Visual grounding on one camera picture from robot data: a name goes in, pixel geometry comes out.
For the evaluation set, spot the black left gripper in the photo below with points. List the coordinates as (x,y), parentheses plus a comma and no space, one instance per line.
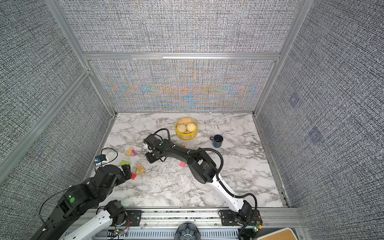
(128,171)

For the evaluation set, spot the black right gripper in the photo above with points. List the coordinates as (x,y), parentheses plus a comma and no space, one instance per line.
(149,158)

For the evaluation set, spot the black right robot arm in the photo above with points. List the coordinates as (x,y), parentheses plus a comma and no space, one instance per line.
(205,165)

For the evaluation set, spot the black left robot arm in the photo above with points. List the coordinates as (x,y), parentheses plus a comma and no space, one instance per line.
(78,199)

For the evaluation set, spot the green wood block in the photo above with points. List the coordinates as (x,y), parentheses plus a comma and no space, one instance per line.
(122,163)

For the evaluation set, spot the long natural wood block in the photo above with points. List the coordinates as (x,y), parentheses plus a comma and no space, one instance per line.
(129,152)

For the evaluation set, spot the patterned natural wood block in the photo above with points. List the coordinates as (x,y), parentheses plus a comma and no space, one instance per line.
(140,170)

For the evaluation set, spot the left steamed bun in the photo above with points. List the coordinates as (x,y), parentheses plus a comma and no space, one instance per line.
(182,128)

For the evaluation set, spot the steamed bun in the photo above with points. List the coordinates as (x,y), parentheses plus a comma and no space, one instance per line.
(182,128)
(191,127)

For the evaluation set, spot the yellow bamboo steamer basket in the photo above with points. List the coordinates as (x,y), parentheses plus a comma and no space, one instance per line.
(187,136)

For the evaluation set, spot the right steamed bun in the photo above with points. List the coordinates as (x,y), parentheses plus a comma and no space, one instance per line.
(191,127)

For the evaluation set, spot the dark blue mug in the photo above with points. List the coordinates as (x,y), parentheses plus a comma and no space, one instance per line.
(217,140)

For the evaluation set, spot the black round knob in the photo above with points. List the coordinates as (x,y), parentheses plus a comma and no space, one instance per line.
(187,231)

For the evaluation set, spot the wooden board corner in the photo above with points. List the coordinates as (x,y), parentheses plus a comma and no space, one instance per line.
(283,234)

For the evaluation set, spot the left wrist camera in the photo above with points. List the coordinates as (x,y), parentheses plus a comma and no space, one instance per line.
(100,160)

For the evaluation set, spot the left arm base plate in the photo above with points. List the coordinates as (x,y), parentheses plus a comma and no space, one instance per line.
(126,218)

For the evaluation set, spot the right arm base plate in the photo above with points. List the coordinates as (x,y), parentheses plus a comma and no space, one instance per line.
(233,219)

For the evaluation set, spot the aluminium front rail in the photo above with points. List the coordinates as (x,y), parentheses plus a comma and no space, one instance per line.
(209,218)

